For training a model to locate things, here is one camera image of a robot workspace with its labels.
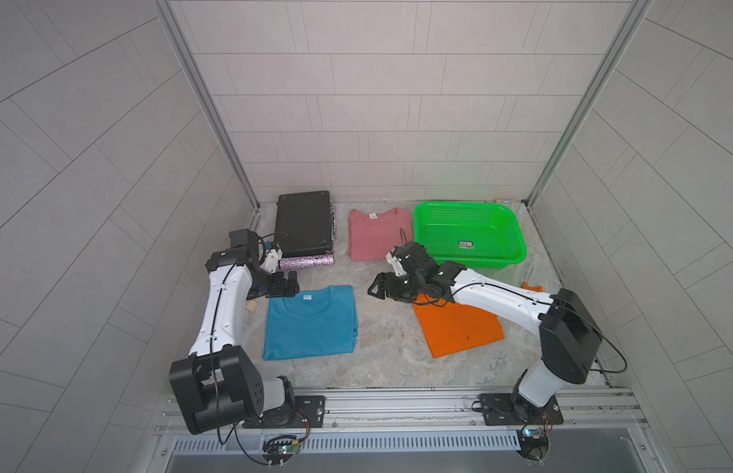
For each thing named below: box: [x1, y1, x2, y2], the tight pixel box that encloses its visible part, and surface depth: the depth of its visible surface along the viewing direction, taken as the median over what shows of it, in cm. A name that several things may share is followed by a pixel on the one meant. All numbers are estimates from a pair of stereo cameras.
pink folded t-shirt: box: [347, 206, 413, 262], surface depth 111 cm
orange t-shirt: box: [412, 293, 505, 359], surface depth 85 cm
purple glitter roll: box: [278, 254, 335, 270], surface depth 97 cm
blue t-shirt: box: [262, 285, 359, 361], surface depth 86 cm
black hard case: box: [273, 190, 335, 258], surface depth 109 cm
